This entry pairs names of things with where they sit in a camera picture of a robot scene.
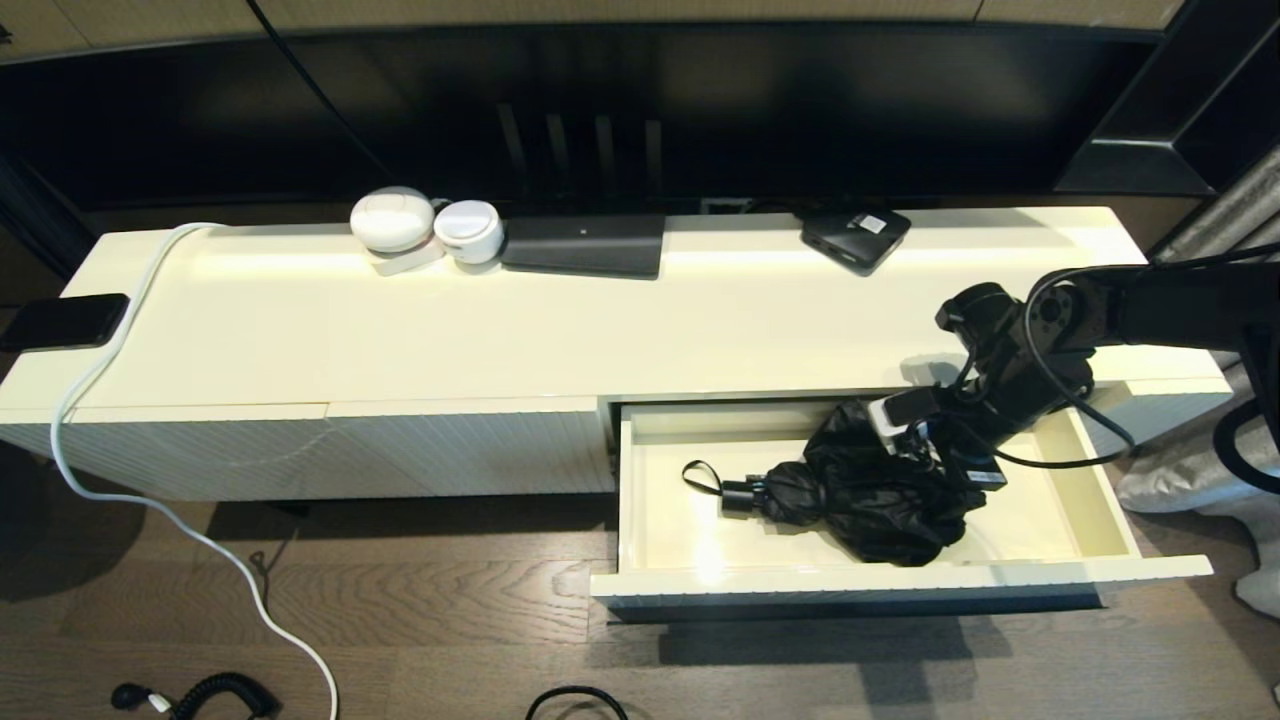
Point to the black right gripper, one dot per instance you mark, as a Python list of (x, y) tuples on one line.
[(975, 430)]

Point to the black umbrella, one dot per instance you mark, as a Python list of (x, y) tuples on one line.
[(860, 500)]

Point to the white ribbed drawer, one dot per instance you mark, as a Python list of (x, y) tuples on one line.
[(680, 520)]

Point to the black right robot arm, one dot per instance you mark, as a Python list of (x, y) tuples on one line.
[(1150, 310)]

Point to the white TV cabinet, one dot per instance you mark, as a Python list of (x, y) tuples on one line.
[(400, 340)]

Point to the grey curtain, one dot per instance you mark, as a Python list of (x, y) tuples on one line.
[(1180, 480)]

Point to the small black box white label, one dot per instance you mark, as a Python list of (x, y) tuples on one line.
[(850, 248)]

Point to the white rounded object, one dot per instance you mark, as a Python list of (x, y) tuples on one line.
[(1262, 597)]

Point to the black television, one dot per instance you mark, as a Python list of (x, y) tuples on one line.
[(800, 100)]

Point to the black shelf unit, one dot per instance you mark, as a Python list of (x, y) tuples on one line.
[(1200, 100)]

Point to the flat black rectangular box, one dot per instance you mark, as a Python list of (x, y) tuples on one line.
[(583, 248)]

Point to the small white round device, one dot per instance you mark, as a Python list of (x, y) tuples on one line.
[(468, 230)]

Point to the large white round device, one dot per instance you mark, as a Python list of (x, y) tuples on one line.
[(392, 220)]

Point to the black phone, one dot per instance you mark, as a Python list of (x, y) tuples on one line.
[(60, 322)]

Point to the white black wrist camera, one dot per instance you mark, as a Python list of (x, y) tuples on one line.
[(900, 410)]

